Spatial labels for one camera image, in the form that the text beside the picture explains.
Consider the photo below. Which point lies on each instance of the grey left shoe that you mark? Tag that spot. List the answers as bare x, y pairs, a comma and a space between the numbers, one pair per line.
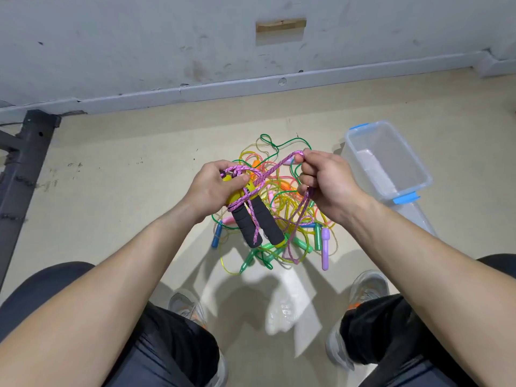
187, 304

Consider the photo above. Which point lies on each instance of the person's left forearm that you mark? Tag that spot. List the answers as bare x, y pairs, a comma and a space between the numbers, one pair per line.
97, 310

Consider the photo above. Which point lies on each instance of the black metal rack frame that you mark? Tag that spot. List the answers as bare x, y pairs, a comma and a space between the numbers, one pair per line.
24, 165

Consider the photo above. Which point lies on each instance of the grey shoe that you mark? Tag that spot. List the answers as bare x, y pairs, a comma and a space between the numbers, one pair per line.
369, 286
187, 304

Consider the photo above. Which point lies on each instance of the clear storage box blue latches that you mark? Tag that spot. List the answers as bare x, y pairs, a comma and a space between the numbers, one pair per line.
387, 161

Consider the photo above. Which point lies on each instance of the person's right hand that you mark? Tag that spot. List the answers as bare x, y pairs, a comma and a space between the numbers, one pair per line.
329, 189

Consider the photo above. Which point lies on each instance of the clear plastic box lid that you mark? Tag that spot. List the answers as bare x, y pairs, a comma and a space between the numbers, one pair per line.
419, 221

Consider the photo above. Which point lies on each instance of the small wooden wall block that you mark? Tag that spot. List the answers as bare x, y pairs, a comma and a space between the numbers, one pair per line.
281, 25

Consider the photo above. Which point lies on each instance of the person's right forearm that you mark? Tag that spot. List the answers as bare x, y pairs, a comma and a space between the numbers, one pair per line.
435, 278

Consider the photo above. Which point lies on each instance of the person's left hand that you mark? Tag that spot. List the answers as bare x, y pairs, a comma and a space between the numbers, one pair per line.
211, 191

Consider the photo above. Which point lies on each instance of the grey right shoe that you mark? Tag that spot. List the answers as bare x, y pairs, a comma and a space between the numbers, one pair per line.
369, 286

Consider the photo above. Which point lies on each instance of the black shorts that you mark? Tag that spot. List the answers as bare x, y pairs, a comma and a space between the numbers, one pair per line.
169, 350

